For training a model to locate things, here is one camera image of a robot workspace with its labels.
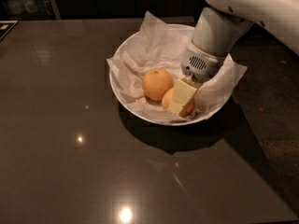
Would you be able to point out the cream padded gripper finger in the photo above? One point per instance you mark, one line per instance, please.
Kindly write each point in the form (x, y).
(182, 99)

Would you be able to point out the white plastic bottle left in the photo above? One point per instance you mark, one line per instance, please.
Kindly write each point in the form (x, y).
(15, 7)

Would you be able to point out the white crumpled paper liner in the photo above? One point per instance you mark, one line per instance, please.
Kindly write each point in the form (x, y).
(155, 47)

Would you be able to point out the orange fruit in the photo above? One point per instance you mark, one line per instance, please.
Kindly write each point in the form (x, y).
(156, 82)
(168, 98)

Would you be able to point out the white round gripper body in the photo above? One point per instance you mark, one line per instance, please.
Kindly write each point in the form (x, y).
(200, 64)

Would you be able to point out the white plastic bottle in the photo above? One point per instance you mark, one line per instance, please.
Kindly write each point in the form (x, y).
(31, 6)
(15, 7)

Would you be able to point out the white ceramic bowl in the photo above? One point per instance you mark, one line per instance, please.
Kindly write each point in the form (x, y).
(124, 90)

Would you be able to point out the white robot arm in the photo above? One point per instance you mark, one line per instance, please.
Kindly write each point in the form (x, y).
(220, 25)

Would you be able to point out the white plastic bottle right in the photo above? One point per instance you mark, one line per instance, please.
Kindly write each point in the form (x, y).
(31, 6)

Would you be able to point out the dark tray with label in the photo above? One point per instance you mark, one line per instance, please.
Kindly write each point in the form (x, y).
(6, 27)

